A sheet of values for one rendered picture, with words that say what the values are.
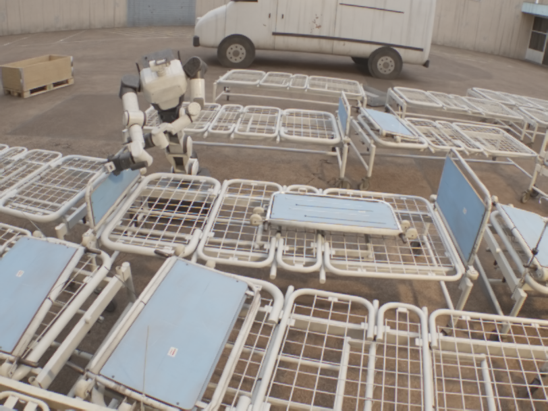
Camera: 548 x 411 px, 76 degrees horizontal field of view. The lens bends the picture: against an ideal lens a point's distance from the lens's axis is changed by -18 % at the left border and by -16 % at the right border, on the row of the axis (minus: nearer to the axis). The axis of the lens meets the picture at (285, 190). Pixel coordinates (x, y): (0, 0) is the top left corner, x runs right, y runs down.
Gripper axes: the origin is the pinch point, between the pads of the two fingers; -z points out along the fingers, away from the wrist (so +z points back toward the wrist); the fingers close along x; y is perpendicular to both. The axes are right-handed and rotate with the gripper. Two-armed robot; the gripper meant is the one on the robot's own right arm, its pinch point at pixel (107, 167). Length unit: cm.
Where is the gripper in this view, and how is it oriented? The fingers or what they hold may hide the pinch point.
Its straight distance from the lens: 234.4
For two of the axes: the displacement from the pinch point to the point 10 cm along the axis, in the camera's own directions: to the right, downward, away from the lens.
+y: 0.6, -4.5, 8.9
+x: 2.7, 8.7, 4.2
